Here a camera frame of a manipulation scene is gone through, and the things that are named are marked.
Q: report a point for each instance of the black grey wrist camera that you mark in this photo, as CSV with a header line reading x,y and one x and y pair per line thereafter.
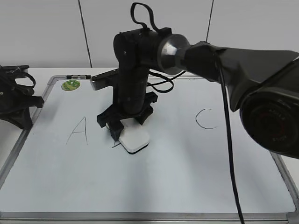
x,y
105,79

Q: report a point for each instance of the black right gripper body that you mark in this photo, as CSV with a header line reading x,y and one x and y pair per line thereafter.
x,y
116,111

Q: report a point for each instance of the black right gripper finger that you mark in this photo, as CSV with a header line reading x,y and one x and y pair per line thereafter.
x,y
143,116
115,127

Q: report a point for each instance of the black grey frame clip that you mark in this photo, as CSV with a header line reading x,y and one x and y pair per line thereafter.
x,y
79,76

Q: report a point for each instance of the green round magnet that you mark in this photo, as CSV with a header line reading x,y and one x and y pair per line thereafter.
x,y
70,85

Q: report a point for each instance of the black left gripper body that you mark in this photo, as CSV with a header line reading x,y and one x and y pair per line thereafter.
x,y
17,96

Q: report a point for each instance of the white framed whiteboard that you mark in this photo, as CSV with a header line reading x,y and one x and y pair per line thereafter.
x,y
69,168

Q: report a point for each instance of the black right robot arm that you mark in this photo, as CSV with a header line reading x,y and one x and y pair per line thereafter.
x,y
262,85

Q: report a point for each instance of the white whiteboard eraser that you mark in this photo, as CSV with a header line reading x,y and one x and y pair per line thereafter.
x,y
133,137

